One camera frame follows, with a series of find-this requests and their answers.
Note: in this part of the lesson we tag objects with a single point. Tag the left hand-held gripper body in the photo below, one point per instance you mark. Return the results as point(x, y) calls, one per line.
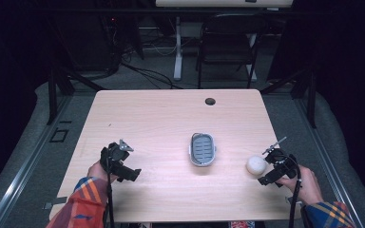
point(114, 155)

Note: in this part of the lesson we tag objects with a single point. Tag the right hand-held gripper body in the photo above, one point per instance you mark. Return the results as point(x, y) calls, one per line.
point(283, 161)

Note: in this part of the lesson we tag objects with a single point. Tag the white round ball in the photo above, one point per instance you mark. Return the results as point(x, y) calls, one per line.
point(256, 165)

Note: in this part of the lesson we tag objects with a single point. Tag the person's left hand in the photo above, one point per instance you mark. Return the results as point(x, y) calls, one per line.
point(96, 171)

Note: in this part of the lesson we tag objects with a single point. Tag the person's right hand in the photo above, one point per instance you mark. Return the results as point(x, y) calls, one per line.
point(307, 186)

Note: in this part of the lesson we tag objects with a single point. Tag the person's patterned clothing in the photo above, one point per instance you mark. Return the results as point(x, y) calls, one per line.
point(242, 224)

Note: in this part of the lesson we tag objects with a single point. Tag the grey oval drain basket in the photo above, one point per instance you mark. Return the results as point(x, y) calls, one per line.
point(202, 149)

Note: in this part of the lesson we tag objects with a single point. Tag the black metal stand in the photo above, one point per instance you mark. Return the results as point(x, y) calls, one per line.
point(55, 91)
point(310, 95)

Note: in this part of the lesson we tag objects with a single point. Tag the grey tape strip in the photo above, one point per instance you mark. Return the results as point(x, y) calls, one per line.
point(55, 202)

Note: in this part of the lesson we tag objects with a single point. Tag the white desk leg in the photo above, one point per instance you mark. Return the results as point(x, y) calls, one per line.
point(178, 53)
point(253, 60)

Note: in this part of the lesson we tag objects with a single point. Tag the dark computer tower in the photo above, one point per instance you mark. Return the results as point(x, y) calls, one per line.
point(85, 41)

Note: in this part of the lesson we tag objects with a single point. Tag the black folding chair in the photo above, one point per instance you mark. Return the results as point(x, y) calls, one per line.
point(228, 44)

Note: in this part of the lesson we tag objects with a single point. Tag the white desk top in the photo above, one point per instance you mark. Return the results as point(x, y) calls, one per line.
point(221, 3)

